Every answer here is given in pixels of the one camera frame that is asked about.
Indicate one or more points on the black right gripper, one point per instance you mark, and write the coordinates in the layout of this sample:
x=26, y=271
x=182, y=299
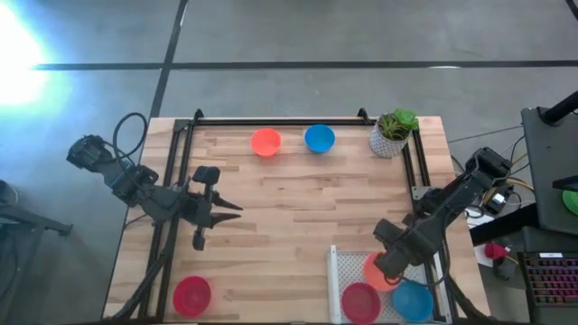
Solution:
x=404, y=253

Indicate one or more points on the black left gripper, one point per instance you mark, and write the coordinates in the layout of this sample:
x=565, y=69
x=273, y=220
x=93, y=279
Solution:
x=198, y=210

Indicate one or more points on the orange plastic mini bowl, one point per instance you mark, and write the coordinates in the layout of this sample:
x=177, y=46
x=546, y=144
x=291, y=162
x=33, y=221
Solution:
x=266, y=142
x=370, y=276

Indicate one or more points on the blue plastic mini bowl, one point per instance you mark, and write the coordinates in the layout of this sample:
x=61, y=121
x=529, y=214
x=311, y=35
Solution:
x=413, y=301
x=319, y=139

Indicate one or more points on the red plastic mini bowl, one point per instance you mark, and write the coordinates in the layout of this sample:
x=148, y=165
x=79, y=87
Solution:
x=361, y=303
x=192, y=297

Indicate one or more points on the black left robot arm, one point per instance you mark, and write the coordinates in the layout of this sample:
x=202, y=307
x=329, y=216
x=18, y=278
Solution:
x=131, y=185

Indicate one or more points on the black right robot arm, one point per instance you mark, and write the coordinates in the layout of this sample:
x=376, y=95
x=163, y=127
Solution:
x=460, y=189

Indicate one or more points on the white perforated metal tray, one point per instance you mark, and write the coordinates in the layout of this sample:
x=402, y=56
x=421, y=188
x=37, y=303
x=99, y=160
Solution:
x=347, y=271

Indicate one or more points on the white paper sheet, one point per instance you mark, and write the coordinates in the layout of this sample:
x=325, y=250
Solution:
x=478, y=219

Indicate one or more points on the small red object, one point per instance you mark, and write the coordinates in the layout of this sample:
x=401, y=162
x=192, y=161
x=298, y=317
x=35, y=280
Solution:
x=494, y=251

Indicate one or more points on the black power box white plug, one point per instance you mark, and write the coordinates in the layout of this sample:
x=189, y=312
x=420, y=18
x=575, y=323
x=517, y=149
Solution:
x=496, y=199

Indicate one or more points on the succulent in white patterned pot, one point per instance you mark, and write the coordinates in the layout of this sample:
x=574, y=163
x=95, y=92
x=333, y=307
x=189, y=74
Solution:
x=387, y=142

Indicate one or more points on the backlit black keyboard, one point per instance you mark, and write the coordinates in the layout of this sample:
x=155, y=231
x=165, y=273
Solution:
x=551, y=280

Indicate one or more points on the black side desk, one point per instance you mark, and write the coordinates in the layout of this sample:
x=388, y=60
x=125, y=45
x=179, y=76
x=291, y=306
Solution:
x=546, y=171

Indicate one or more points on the green round object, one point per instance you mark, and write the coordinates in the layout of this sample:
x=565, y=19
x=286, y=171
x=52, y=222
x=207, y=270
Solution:
x=571, y=203

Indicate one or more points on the black metal stand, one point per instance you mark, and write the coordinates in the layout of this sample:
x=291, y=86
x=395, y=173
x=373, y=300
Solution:
x=36, y=221

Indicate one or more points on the black metal pole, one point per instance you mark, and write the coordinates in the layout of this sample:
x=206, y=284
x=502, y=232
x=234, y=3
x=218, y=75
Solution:
x=560, y=109

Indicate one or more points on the black aluminium table frame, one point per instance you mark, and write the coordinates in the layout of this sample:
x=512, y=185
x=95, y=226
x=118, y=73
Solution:
x=280, y=122

